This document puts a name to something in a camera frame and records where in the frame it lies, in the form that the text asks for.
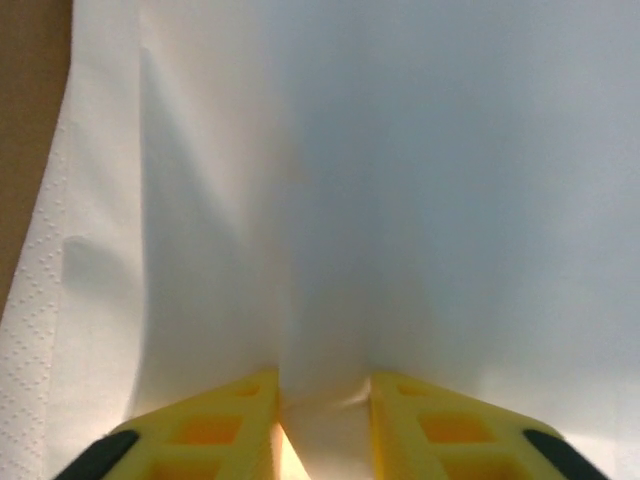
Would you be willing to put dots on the white paper napkin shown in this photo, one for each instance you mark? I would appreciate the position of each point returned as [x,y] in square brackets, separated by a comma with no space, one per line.
[375,175]

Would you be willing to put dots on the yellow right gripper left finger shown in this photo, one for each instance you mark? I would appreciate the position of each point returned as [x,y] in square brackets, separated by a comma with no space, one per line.
[200,430]

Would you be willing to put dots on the white napkin stack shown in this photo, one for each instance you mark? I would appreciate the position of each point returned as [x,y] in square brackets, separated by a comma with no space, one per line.
[30,325]

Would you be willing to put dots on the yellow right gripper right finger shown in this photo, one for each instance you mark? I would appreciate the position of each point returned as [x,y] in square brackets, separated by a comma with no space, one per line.
[450,430]

